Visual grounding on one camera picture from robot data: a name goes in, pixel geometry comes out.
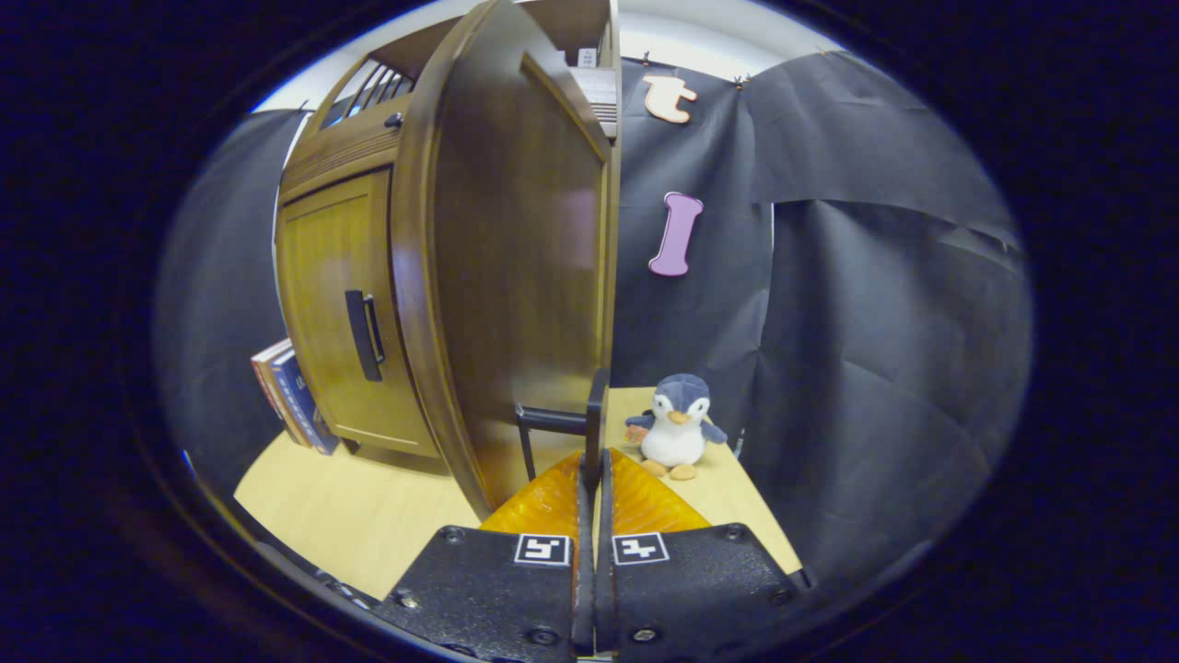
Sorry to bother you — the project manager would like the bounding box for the black backdrop cloth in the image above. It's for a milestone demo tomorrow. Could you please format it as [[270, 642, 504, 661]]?
[[152, 51, 1037, 590]]

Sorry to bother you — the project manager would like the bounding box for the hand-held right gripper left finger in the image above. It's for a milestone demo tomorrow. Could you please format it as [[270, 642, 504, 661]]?
[[373, 449, 595, 659]]

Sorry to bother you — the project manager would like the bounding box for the wooden cabinet door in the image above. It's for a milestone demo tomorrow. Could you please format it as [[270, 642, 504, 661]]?
[[391, 0, 620, 521], [276, 169, 441, 459]]

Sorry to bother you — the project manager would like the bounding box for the wooden drawer with black knob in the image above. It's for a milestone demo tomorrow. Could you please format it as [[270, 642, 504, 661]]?
[[279, 109, 408, 205]]

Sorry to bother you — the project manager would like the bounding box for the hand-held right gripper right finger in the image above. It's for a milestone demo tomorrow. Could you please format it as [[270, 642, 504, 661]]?
[[594, 447, 802, 659]]

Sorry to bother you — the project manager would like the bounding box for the wooden double-door shoe cabinet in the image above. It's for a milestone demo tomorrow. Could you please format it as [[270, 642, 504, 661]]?
[[274, 0, 623, 461]]

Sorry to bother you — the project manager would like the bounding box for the blue book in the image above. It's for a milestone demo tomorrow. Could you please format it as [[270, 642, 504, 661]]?
[[273, 348, 341, 457]]

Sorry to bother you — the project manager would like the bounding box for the red book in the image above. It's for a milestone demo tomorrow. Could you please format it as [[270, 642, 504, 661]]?
[[251, 339, 305, 449]]

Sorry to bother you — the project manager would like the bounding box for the grey penguin plush toy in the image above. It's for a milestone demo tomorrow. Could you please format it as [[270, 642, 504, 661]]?
[[625, 373, 729, 482]]

